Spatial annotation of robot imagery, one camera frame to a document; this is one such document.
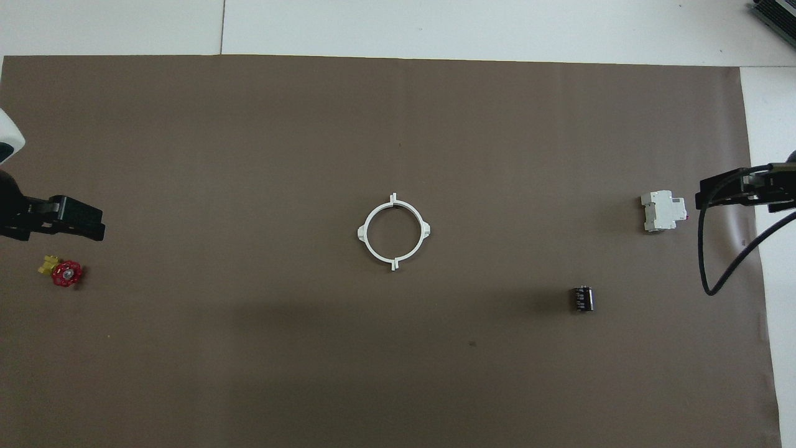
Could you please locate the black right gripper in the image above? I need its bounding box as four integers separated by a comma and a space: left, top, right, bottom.
695, 163, 796, 213

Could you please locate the white circuit breaker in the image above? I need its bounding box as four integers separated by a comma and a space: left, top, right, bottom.
641, 190, 688, 233

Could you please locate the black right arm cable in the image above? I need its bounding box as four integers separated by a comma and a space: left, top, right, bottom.
698, 163, 796, 297

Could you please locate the brown paper mat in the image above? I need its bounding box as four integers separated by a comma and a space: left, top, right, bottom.
0, 55, 783, 448

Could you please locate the white half-ring pipe clamp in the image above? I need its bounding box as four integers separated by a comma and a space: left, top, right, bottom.
392, 193, 432, 273
357, 193, 397, 273

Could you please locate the grey ribbed device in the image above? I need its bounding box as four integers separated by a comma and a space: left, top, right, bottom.
749, 0, 796, 39

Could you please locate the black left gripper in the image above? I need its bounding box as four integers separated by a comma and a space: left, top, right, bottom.
0, 171, 106, 241

